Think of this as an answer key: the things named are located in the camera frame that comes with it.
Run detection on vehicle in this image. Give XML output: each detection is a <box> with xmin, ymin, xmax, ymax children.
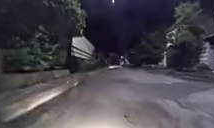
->
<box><xmin>108</xmin><ymin>64</ymin><xmax>122</xmax><ymax>70</ymax></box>

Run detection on grey asphalt road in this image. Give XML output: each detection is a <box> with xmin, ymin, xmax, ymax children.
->
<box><xmin>26</xmin><ymin>65</ymin><xmax>214</xmax><ymax>128</ymax></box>

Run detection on dark bushes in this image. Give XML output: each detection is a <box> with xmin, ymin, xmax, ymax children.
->
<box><xmin>128</xmin><ymin>31</ymin><xmax>168</xmax><ymax>67</ymax></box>

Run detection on row of trees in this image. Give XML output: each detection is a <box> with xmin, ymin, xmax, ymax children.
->
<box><xmin>0</xmin><ymin>0</ymin><xmax>88</xmax><ymax>68</ymax></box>

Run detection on grey concrete kerb strip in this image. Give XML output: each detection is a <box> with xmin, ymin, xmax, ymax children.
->
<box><xmin>0</xmin><ymin>68</ymin><xmax>106</xmax><ymax>128</ymax></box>

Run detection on tall leafy tree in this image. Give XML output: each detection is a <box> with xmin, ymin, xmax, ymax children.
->
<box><xmin>166</xmin><ymin>0</ymin><xmax>209</xmax><ymax>69</ymax></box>

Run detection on pale building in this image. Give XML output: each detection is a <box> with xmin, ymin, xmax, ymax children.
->
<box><xmin>163</xmin><ymin>9</ymin><xmax>214</xmax><ymax>71</ymax></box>

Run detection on low stone wall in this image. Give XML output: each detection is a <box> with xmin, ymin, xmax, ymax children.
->
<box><xmin>0</xmin><ymin>48</ymin><xmax>71</xmax><ymax>94</ymax></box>

